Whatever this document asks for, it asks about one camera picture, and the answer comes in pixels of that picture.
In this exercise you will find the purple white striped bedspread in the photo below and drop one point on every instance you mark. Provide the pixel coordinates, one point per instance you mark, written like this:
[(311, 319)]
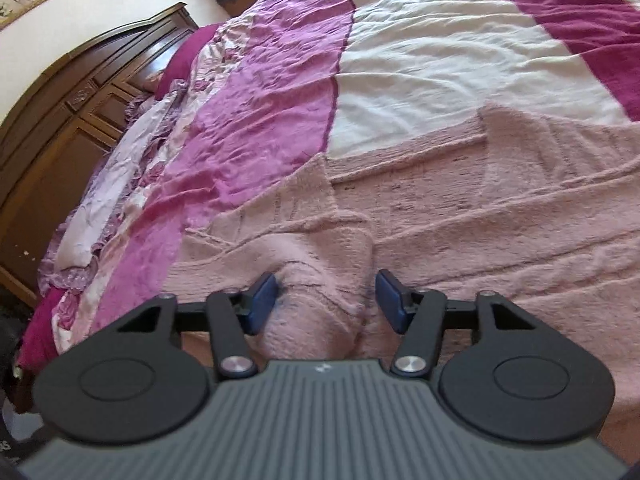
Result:
[(288, 79)]

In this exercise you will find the dark wooden headboard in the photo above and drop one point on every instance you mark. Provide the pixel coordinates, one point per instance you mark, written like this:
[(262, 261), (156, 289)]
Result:
[(68, 119)]

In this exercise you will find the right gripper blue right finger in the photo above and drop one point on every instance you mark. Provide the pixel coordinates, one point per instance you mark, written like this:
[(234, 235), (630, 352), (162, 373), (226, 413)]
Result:
[(418, 317)]

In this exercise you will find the pink knitted cardigan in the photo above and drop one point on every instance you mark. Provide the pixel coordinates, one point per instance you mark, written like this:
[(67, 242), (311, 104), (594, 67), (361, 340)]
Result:
[(542, 209)]

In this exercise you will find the magenta pillow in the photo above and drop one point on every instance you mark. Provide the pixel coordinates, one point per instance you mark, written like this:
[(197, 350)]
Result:
[(179, 66)]

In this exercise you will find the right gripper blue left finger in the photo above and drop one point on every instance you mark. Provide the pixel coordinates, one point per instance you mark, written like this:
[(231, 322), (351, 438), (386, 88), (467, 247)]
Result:
[(231, 316)]

